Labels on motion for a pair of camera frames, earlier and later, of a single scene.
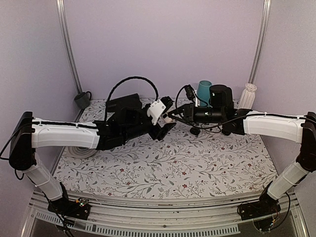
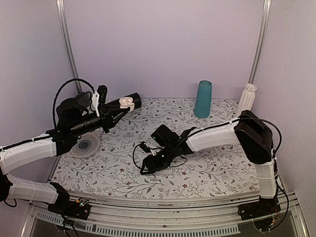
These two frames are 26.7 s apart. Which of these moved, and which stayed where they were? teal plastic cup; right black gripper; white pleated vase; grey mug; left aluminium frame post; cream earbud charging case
Moved: right black gripper; cream earbud charging case
Stayed: left aluminium frame post; grey mug; white pleated vase; teal plastic cup
